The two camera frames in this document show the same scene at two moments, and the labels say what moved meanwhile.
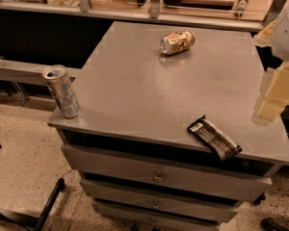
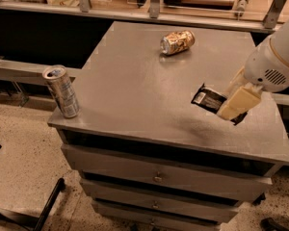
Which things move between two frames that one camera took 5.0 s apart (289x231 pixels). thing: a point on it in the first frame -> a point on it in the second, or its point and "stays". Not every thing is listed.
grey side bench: [21, 71] stays
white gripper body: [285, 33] -> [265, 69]
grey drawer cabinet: [142, 166] stays
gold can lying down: [176, 41] stays
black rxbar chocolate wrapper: [223, 145] -> [212, 100]
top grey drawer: [167, 171] stays
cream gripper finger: [279, 87] -> [242, 101]
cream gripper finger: [266, 37] -> [238, 81]
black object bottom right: [269, 224] stays
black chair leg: [37, 222] stays
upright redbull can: [63, 89] stays
